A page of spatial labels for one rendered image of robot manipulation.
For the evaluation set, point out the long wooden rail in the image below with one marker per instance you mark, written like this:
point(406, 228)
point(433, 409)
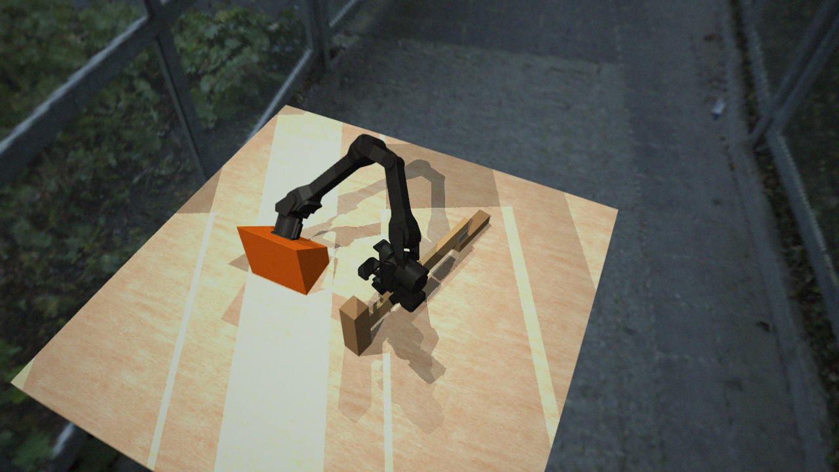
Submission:
point(383, 305)

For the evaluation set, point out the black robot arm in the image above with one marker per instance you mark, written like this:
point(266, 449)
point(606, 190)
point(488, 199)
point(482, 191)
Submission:
point(404, 231)

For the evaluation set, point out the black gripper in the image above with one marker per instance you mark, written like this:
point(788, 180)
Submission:
point(383, 283)

